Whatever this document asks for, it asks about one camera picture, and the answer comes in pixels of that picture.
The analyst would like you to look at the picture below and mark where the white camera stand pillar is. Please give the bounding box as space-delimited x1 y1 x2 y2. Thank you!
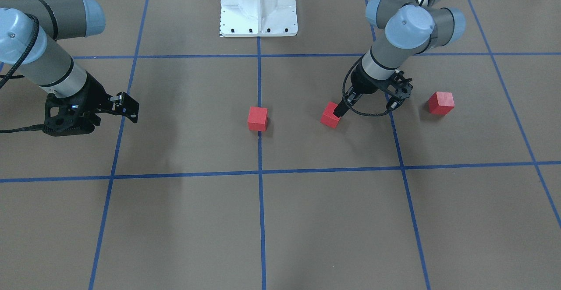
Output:
219 0 298 37

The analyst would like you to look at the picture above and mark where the red block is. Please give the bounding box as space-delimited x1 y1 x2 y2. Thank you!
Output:
428 91 455 116
247 106 268 132
320 102 341 129

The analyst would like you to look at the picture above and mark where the brown paper table mat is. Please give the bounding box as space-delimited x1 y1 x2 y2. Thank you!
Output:
0 0 561 290

